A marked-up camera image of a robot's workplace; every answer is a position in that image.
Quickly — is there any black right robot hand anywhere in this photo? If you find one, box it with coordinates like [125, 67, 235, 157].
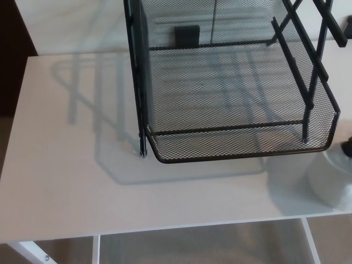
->
[340, 137, 352, 159]

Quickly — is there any white toilet paper roll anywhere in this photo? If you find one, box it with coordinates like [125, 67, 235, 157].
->
[306, 150, 352, 211]

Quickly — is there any black mesh file tray rack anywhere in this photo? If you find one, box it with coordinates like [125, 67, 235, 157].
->
[123, 0, 349, 165]

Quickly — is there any dark brown panel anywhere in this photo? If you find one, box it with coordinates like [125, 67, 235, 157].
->
[0, 0, 39, 116]

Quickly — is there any white metal desk leg frame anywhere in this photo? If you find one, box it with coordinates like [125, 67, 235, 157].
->
[301, 218, 322, 264]
[7, 235, 101, 264]

